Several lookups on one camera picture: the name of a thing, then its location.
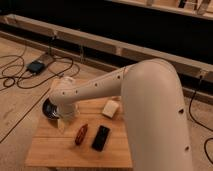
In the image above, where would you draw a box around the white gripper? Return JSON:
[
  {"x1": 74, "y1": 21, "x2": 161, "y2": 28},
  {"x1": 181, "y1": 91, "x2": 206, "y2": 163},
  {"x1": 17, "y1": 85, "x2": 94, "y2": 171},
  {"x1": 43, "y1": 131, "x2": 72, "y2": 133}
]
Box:
[{"x1": 56, "y1": 103, "x2": 79, "y2": 133}]

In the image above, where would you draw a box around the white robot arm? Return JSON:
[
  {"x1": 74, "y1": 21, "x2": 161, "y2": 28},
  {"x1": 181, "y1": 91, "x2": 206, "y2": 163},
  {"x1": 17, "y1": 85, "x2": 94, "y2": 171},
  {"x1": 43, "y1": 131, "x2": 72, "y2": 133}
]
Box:
[{"x1": 49, "y1": 59, "x2": 193, "y2": 171}]

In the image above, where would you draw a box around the white sponge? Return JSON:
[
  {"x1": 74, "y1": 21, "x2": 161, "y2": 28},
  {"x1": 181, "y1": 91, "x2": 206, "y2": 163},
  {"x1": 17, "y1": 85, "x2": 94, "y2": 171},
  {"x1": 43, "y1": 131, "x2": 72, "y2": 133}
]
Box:
[{"x1": 102, "y1": 100, "x2": 119, "y2": 118}]

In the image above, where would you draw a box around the dark metal bowl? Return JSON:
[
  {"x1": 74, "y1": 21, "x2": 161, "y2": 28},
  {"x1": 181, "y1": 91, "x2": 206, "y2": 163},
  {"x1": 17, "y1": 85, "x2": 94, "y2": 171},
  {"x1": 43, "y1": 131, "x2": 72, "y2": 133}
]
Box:
[{"x1": 42, "y1": 99, "x2": 58, "y2": 120}]

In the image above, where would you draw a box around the red-brown oblong object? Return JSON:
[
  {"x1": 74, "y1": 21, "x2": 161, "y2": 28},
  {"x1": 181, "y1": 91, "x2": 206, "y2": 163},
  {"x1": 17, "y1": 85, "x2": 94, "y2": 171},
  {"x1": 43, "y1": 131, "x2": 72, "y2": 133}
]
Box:
[{"x1": 75, "y1": 124, "x2": 88, "y2": 145}]

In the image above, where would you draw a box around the blue power adapter box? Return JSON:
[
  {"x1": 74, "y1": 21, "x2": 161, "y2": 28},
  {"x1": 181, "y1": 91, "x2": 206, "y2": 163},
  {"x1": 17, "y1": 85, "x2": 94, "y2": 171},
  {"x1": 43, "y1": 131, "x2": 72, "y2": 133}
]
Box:
[{"x1": 27, "y1": 61, "x2": 45, "y2": 74}]

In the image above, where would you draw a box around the wooden frame rail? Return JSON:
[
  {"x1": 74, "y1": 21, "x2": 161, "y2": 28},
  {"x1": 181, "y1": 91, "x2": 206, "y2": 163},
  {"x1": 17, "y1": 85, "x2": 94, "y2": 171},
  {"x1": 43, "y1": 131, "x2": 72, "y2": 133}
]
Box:
[{"x1": 0, "y1": 14, "x2": 213, "y2": 83}]

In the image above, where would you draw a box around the black cable at right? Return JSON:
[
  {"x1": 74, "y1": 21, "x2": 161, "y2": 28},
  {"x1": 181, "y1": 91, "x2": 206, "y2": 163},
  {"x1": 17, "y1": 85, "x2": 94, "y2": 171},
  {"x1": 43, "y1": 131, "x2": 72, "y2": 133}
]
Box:
[{"x1": 188, "y1": 75, "x2": 213, "y2": 166}]

